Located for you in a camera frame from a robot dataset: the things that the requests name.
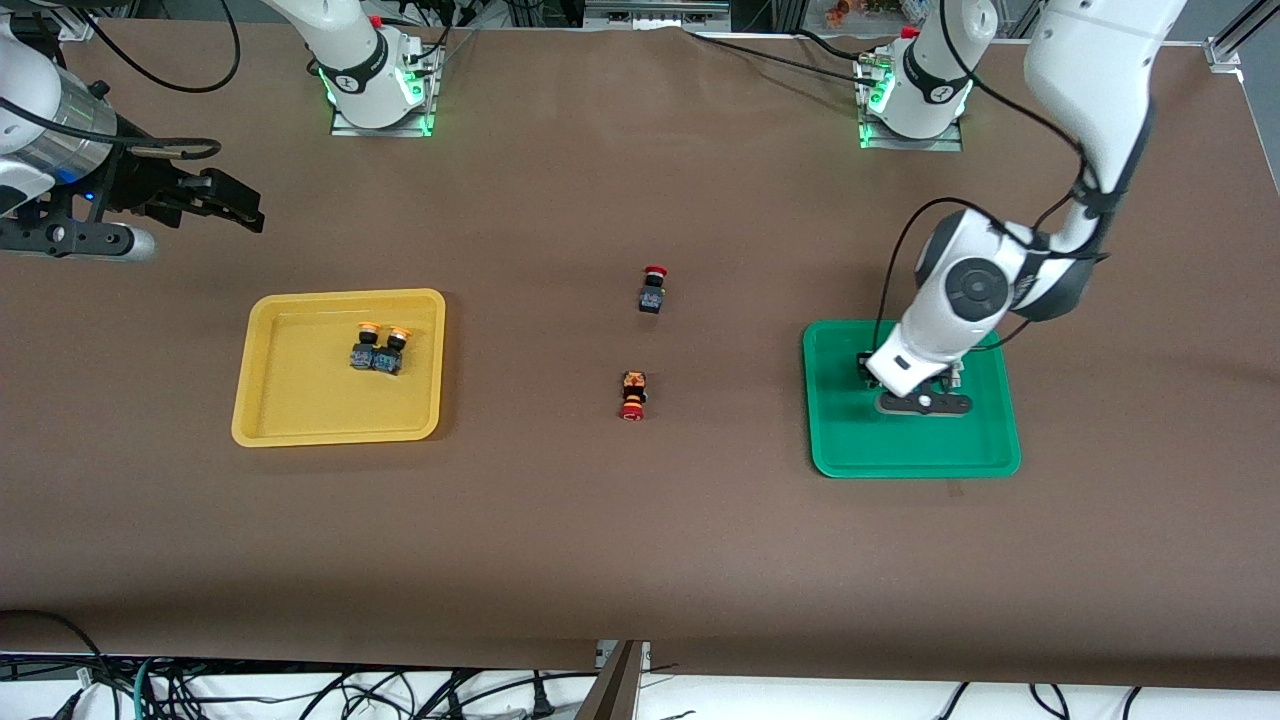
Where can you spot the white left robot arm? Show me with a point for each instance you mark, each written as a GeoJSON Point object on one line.
{"type": "Point", "coordinates": [1090, 60]}

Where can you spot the red button black body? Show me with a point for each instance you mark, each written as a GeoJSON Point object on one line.
{"type": "Point", "coordinates": [652, 297]}

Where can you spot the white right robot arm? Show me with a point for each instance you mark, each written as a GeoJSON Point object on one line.
{"type": "Point", "coordinates": [355, 60]}

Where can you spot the yellow push button switch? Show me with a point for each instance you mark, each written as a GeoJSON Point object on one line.
{"type": "Point", "coordinates": [390, 355]}
{"type": "Point", "coordinates": [363, 352]}

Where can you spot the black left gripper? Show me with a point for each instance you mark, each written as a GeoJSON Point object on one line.
{"type": "Point", "coordinates": [862, 361]}

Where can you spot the dark table support post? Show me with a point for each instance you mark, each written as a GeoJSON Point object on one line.
{"type": "Point", "coordinates": [610, 695]}

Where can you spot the yellow plastic tray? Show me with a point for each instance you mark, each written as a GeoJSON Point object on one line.
{"type": "Point", "coordinates": [300, 400]}

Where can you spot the aluminium frame profile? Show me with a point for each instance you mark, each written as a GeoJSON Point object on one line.
{"type": "Point", "coordinates": [1222, 52]}

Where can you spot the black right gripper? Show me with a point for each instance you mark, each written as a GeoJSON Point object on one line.
{"type": "Point", "coordinates": [143, 189]}

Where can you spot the metal table corner bracket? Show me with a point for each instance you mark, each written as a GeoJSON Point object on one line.
{"type": "Point", "coordinates": [76, 27]}

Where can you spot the red button orange body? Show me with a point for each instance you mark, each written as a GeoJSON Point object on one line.
{"type": "Point", "coordinates": [632, 390]}

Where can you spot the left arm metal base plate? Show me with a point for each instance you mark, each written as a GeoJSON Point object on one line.
{"type": "Point", "coordinates": [950, 143]}

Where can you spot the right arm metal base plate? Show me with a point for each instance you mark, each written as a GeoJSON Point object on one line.
{"type": "Point", "coordinates": [415, 128]}

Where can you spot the brown table mat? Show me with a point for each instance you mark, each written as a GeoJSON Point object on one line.
{"type": "Point", "coordinates": [640, 550]}

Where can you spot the green plastic tray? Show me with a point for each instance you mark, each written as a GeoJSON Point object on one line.
{"type": "Point", "coordinates": [910, 450]}

